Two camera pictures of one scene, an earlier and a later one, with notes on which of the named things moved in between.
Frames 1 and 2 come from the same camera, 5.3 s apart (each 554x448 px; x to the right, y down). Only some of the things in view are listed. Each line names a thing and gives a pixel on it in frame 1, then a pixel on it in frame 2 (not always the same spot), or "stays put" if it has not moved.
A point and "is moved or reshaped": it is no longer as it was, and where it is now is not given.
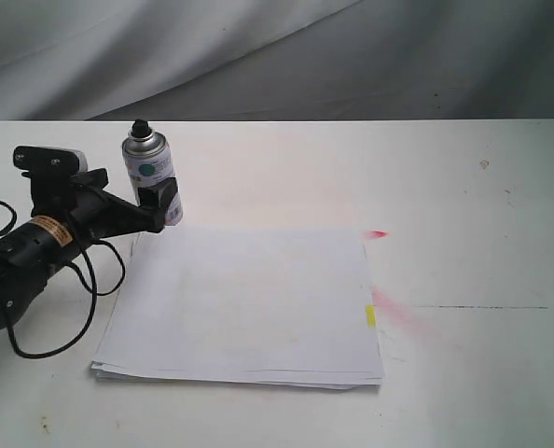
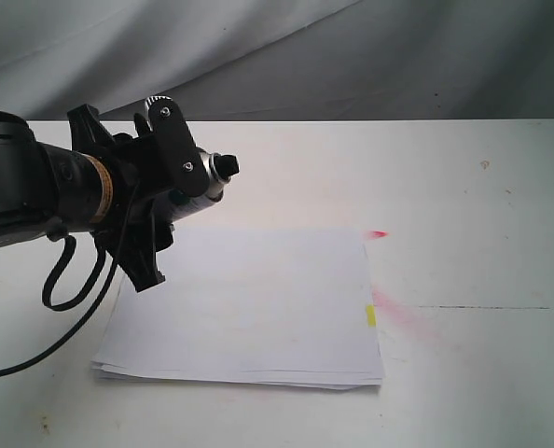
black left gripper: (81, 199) → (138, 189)
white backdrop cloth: (276, 60) stays put
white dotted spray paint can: (148, 159) is moved or reshaped
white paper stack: (266, 306) stays put
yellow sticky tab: (371, 316) stays put
